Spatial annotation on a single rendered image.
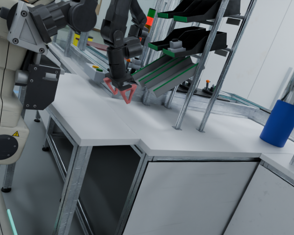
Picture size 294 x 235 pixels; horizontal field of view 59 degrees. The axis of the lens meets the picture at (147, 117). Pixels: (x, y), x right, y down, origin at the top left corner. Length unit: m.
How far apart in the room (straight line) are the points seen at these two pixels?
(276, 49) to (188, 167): 4.15
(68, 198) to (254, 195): 0.98
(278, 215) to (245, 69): 4.04
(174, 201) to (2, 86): 0.85
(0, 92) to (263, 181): 1.29
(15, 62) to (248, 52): 4.74
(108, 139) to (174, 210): 0.52
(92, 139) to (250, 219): 1.02
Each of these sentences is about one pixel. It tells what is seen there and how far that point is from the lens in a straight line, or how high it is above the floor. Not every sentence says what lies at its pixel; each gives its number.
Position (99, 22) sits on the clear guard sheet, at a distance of 2.96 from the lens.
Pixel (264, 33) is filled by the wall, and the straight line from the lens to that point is 5.31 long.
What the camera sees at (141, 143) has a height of 0.85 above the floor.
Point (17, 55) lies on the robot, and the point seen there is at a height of 1.06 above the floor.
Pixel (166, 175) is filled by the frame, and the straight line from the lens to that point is 1.12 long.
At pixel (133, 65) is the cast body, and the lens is 1.65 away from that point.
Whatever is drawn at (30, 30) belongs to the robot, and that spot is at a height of 1.16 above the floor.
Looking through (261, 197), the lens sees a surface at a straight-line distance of 1.56.
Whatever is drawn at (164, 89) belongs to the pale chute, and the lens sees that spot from 1.24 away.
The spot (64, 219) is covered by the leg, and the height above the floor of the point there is 0.49.
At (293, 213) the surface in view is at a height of 0.69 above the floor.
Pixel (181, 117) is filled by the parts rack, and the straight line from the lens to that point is 1.30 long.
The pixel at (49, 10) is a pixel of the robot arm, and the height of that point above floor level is 1.23.
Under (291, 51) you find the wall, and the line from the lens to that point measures 5.02.
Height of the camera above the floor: 1.25
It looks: 17 degrees down
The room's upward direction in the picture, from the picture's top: 19 degrees clockwise
